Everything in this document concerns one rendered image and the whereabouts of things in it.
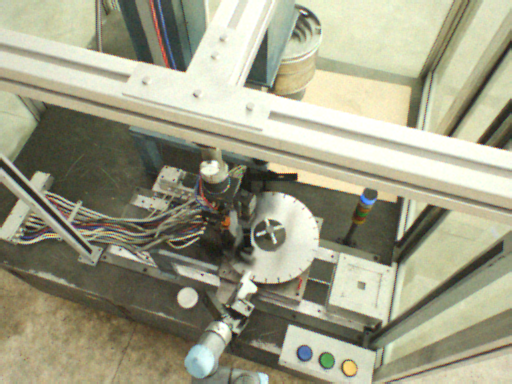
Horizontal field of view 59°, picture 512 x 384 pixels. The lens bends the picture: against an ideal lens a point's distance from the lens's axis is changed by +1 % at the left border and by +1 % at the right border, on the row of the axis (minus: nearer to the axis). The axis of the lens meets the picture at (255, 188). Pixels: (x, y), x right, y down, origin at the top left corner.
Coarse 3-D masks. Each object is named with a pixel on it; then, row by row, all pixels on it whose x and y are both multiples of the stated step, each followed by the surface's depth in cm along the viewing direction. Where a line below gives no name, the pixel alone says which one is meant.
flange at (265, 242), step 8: (264, 224) 153; (272, 224) 153; (280, 224) 153; (256, 232) 152; (280, 232) 152; (256, 240) 151; (264, 240) 150; (272, 240) 150; (280, 240) 150; (264, 248) 149; (272, 248) 149
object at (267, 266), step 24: (264, 192) 160; (264, 216) 155; (288, 216) 155; (312, 216) 156; (240, 240) 152; (288, 240) 151; (312, 240) 151; (240, 264) 148; (264, 264) 148; (288, 264) 148
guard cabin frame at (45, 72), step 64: (256, 0) 47; (0, 64) 43; (64, 64) 44; (128, 64) 43; (192, 64) 43; (192, 128) 43; (256, 128) 40; (320, 128) 41; (384, 128) 40; (448, 128) 139; (448, 192) 39; (384, 320) 155
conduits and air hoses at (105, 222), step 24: (240, 168) 165; (48, 192) 181; (168, 192) 173; (24, 216) 173; (96, 216) 177; (192, 216) 161; (96, 240) 172; (120, 240) 170; (144, 240) 164; (192, 240) 157
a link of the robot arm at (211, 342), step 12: (204, 336) 127; (216, 336) 127; (192, 348) 125; (204, 348) 123; (216, 348) 125; (192, 360) 121; (204, 360) 121; (216, 360) 125; (192, 372) 123; (204, 372) 121
